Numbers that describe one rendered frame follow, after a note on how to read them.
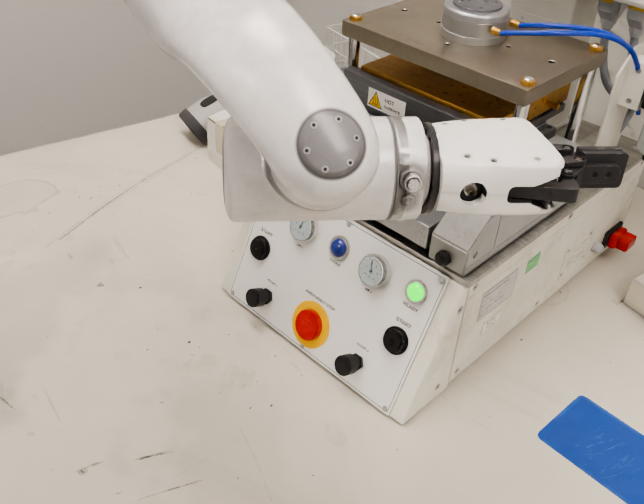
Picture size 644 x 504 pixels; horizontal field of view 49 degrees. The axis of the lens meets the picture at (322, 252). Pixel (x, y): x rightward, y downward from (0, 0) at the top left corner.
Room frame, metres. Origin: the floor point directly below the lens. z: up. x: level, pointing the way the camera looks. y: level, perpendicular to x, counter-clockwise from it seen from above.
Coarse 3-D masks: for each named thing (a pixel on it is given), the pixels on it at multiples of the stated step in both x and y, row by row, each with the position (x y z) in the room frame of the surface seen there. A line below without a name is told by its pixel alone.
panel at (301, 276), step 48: (288, 240) 0.75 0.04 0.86; (384, 240) 0.68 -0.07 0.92; (240, 288) 0.75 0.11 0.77; (288, 288) 0.71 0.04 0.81; (336, 288) 0.68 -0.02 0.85; (384, 288) 0.64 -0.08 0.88; (432, 288) 0.61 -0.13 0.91; (288, 336) 0.68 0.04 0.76; (336, 336) 0.64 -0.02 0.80; (384, 384) 0.58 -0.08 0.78
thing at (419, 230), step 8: (424, 216) 0.66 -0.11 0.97; (432, 216) 0.66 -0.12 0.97; (440, 216) 0.66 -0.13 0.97; (384, 224) 0.68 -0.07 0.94; (392, 224) 0.68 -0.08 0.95; (400, 224) 0.67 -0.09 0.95; (408, 224) 0.66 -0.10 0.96; (416, 224) 0.65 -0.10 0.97; (424, 224) 0.65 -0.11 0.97; (432, 224) 0.65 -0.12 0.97; (400, 232) 0.67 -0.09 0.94; (408, 232) 0.66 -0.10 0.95; (416, 232) 0.65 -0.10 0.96; (424, 232) 0.64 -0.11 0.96; (432, 232) 0.65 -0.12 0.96; (416, 240) 0.65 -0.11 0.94; (424, 240) 0.64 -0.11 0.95
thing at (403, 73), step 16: (368, 64) 0.87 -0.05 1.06; (384, 64) 0.87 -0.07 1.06; (400, 64) 0.88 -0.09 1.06; (416, 64) 0.88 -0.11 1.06; (400, 80) 0.83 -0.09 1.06; (416, 80) 0.83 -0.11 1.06; (432, 80) 0.83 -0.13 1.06; (448, 80) 0.83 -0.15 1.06; (432, 96) 0.79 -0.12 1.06; (448, 96) 0.79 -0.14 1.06; (464, 96) 0.79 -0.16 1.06; (480, 96) 0.79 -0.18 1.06; (496, 96) 0.79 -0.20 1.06; (544, 96) 0.80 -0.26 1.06; (560, 96) 0.83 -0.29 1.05; (464, 112) 0.75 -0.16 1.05; (480, 112) 0.75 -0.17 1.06; (496, 112) 0.75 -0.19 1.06; (512, 112) 0.75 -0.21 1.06; (528, 112) 0.78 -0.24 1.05; (544, 112) 0.82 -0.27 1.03
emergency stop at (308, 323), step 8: (304, 312) 0.67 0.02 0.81; (312, 312) 0.67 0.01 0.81; (296, 320) 0.67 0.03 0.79; (304, 320) 0.67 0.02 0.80; (312, 320) 0.66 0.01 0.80; (320, 320) 0.66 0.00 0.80; (296, 328) 0.67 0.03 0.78; (304, 328) 0.66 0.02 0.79; (312, 328) 0.65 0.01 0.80; (320, 328) 0.65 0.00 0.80; (304, 336) 0.65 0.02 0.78; (312, 336) 0.65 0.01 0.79
